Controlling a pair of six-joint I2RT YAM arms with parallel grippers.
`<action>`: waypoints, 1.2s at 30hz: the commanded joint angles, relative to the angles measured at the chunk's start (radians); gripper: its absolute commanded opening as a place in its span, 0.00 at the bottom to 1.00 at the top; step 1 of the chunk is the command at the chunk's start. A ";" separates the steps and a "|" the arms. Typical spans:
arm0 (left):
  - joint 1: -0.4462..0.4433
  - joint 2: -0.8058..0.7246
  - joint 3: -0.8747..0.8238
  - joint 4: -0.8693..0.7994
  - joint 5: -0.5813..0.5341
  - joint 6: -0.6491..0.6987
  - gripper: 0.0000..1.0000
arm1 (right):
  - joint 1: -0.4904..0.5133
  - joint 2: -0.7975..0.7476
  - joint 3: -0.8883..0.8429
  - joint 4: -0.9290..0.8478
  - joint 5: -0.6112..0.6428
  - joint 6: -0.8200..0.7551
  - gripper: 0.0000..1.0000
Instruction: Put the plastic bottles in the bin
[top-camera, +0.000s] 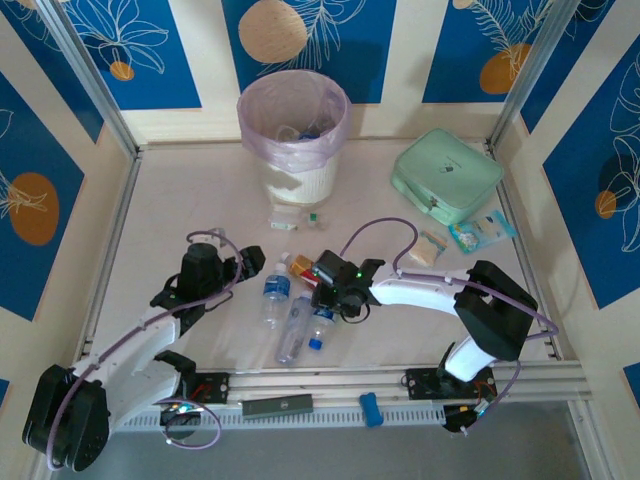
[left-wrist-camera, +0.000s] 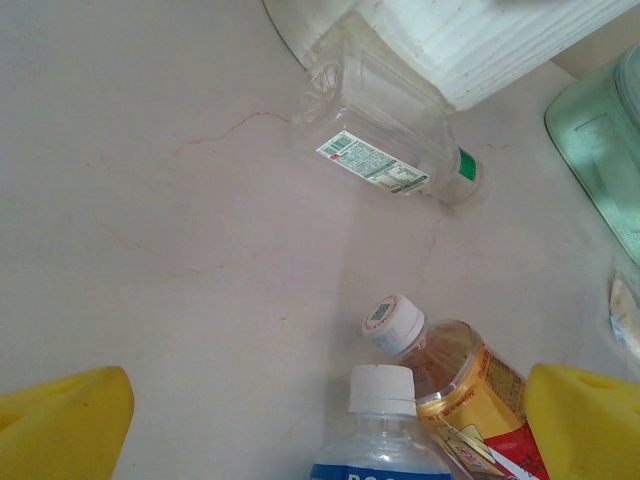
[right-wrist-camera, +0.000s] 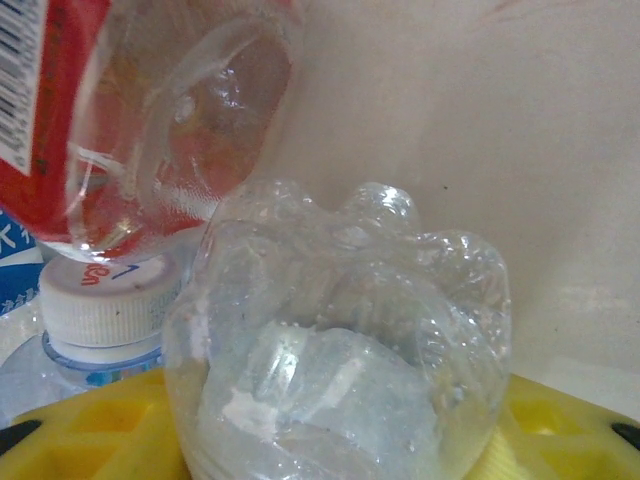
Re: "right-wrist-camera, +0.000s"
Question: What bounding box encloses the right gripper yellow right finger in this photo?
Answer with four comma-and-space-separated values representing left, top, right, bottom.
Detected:
472, 373, 640, 480

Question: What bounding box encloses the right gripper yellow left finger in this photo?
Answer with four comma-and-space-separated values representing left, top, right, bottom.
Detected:
0, 372, 196, 480

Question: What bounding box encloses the bluish bottle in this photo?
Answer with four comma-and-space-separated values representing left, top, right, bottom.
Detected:
0, 252, 201, 436

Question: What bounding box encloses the white-capped bottle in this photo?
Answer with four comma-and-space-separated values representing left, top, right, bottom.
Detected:
0, 207, 46, 321

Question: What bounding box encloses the clear bottle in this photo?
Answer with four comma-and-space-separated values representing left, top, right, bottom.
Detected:
0, 0, 307, 264

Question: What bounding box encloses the soda water bottle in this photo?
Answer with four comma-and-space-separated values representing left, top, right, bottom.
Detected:
160, 179, 514, 480

